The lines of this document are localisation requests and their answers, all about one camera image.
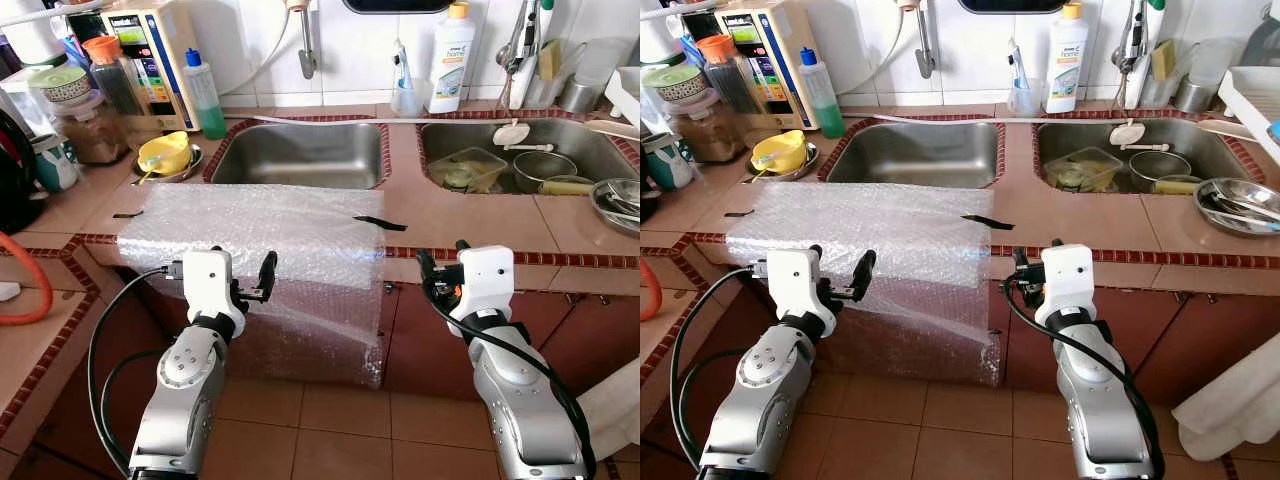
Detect small steel cup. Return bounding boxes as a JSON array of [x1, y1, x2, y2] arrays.
[[1172, 78, 1216, 113], [558, 78, 601, 114]]

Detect orange hose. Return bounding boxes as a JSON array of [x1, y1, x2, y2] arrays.
[[0, 232, 54, 326], [640, 258, 664, 323]]

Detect glass jar orange lid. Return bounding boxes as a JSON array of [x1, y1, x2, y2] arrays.
[[83, 36, 146, 116], [697, 35, 761, 114]]

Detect white dish rack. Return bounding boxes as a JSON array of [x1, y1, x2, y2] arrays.
[[1218, 65, 1280, 166], [605, 65, 641, 126]]

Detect white jug green base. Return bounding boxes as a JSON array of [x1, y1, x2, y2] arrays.
[[0, 0, 66, 66], [640, 0, 681, 66]]

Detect chrome faucet with utensils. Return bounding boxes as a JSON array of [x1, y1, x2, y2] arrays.
[[1115, 0, 1166, 109], [497, 0, 556, 109]]

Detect beige water ionizer machine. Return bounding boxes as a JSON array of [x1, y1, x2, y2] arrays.
[[715, 2, 813, 131], [100, 2, 201, 131]]

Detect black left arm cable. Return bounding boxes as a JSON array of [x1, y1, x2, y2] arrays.
[[87, 265, 186, 476], [670, 265, 771, 471]]

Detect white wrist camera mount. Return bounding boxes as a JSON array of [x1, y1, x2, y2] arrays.
[[458, 245, 517, 323], [183, 250, 247, 337], [765, 248, 837, 339], [1035, 245, 1097, 327]]

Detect clear plastic cup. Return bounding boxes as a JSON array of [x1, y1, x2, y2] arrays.
[[1005, 75, 1041, 118], [390, 75, 423, 118]]

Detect black wall fixture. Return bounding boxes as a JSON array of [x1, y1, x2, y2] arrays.
[[343, 0, 456, 14], [958, 0, 1069, 14]]

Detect patterned bowl green lid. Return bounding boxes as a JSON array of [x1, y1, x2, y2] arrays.
[[642, 63, 706, 103], [28, 65, 91, 104]]

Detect green and white mug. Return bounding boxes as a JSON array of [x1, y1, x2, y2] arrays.
[[30, 133, 81, 193], [642, 133, 696, 191]]

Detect shiny steel bowl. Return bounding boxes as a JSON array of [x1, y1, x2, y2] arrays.
[[133, 143, 205, 185], [745, 143, 819, 183]]

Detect green soap bottle blue cap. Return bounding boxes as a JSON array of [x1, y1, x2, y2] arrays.
[[184, 48, 228, 141], [798, 47, 844, 139]]

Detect steel pot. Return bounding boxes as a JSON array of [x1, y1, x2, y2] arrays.
[[1128, 150, 1193, 194], [512, 150, 579, 194]]

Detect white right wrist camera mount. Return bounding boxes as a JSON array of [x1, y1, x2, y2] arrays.
[[1035, 245, 1097, 327], [458, 245, 517, 323]]

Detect glass jar pink lid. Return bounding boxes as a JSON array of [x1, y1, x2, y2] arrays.
[[52, 90, 131, 166], [665, 88, 746, 164]]

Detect yellow plastic bowl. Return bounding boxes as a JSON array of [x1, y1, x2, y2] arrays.
[[138, 131, 193, 176], [752, 130, 807, 174]]

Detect brown base cabinet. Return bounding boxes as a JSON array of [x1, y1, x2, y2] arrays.
[[383, 280, 641, 401], [1000, 285, 1280, 406]]

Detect thin white counter pipe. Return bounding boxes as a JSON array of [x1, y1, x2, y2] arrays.
[[865, 113, 1216, 126]]

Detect white detergent bottle yellow cap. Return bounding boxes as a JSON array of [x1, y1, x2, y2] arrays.
[[1045, 2, 1089, 114], [430, 2, 477, 114]]

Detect white strainer ladle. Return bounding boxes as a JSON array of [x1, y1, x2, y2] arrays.
[[492, 120, 556, 153], [1108, 120, 1171, 153]]

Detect clear bubble wrap sheet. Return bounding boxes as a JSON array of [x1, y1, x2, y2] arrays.
[[725, 183, 1001, 386], [117, 183, 386, 389]]

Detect white corrugated hose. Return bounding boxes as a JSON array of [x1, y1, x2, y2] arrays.
[[0, 0, 111, 26], [640, 0, 721, 21]]

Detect clear box white lid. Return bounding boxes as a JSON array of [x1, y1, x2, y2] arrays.
[[640, 68, 671, 136], [0, 70, 56, 136]]

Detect steel plate with cutlery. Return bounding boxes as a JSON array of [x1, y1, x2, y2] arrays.
[[590, 178, 641, 237], [1193, 178, 1280, 238]]

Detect white faucet hose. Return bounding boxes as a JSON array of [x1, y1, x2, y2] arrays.
[[225, 10, 301, 96], [840, 10, 916, 96]]

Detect clear plastic food container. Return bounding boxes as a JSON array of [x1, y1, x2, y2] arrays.
[[1043, 147, 1124, 193], [428, 147, 508, 193]]

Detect grey wall faucet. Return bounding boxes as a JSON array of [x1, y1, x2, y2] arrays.
[[285, 0, 319, 81], [900, 0, 937, 81]]

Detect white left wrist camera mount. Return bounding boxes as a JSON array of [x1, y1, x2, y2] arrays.
[[765, 248, 837, 339], [183, 250, 247, 337]]

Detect white towel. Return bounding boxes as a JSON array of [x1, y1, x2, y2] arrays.
[[580, 360, 641, 461], [1172, 335, 1280, 461]]

